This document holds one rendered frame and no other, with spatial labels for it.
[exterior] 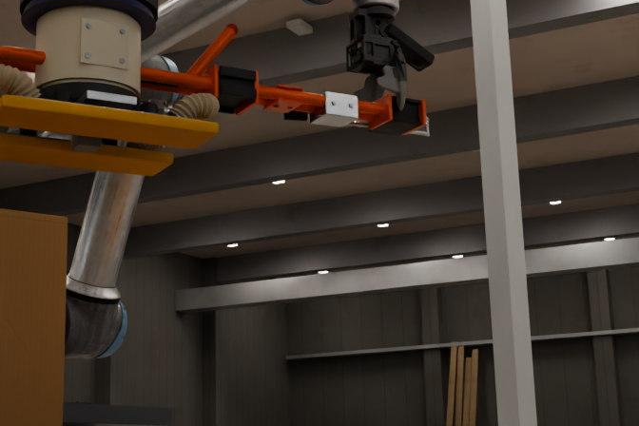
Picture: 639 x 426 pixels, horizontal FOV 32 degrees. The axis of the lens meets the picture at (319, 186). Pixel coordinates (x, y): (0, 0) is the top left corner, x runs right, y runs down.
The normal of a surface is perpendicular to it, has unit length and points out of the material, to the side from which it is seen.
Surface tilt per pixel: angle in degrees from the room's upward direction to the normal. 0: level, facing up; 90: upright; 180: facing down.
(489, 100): 90
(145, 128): 180
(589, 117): 90
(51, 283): 90
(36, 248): 90
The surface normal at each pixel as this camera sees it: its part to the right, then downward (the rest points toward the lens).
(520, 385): 0.65, -0.20
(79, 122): 0.03, 0.97
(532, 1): -0.46, -0.20
